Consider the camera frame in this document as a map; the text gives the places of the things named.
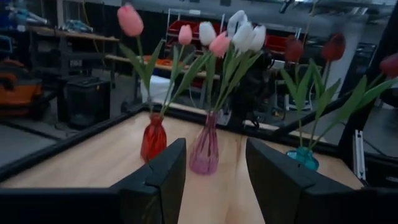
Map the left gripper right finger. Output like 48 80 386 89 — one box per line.
245 136 398 224

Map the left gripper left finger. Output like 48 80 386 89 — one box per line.
0 138 187 224

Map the white artificial tulip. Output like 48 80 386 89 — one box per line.
198 21 218 114
214 21 256 113
217 24 267 113

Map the pink artificial tulip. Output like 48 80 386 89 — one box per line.
160 24 195 118
116 3 165 116
161 30 231 118

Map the teal glass vase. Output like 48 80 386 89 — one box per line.
285 146 320 171

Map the red glass vase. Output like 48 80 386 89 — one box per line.
140 113 168 163

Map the purple glass vase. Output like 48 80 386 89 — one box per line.
189 111 220 175

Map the aluminium extrusion piece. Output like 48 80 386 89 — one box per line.
353 129 368 182

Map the black crate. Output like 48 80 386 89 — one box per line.
63 76 112 127

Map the orange shop vacuum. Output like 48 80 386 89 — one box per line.
0 58 44 118

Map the wooden bench with orange items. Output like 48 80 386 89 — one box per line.
105 54 218 78

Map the red storage bin shelf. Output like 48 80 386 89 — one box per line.
166 8 302 57

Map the wooden workbench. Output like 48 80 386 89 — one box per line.
26 24 121 82

